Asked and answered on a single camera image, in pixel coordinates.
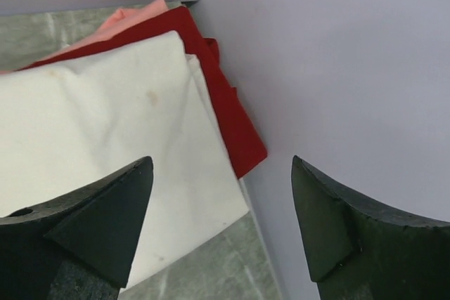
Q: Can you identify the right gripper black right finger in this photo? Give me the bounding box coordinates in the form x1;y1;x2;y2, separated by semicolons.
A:
291;157;449;299

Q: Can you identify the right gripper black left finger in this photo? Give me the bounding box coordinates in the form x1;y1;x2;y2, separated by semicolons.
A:
1;156;153;299

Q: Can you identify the white t shirt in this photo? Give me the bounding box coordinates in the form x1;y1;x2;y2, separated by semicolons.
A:
1;31;248;286

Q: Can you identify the folded red t shirt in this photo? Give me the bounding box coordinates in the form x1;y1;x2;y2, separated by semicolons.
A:
30;6;267;178

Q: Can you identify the folded pink t shirt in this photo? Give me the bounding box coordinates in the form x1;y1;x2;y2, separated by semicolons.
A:
41;0;169;61

